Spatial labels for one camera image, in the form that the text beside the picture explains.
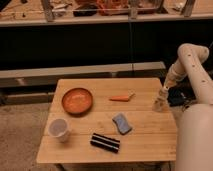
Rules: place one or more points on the orange carrot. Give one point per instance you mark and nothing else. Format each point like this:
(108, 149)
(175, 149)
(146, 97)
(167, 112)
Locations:
(122, 98)

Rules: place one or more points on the black box on floor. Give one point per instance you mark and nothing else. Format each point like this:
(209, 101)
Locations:
(176, 97)

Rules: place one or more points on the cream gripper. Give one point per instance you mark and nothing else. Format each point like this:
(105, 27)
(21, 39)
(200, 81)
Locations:
(164, 92)

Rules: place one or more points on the long wooden bench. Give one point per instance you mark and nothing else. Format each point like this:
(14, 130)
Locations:
(50, 76)

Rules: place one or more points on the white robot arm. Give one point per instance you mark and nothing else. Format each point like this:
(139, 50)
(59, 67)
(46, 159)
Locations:
(194, 150)

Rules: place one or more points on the orange bowl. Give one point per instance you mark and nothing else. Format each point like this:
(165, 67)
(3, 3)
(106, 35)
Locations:
(77, 101)

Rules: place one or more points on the white plastic cup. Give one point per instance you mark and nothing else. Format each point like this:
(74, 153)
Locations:
(59, 129)

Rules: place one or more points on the black white striped block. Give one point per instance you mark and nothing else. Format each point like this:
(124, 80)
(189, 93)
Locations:
(105, 143)

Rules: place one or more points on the blue sponge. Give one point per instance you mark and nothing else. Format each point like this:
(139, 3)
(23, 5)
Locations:
(122, 124)

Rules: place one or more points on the orange machine on shelf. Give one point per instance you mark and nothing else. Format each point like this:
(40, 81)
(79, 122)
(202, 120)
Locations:
(114, 7)

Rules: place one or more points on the wooden folding table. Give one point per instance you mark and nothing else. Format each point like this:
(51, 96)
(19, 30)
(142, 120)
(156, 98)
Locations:
(153, 134)

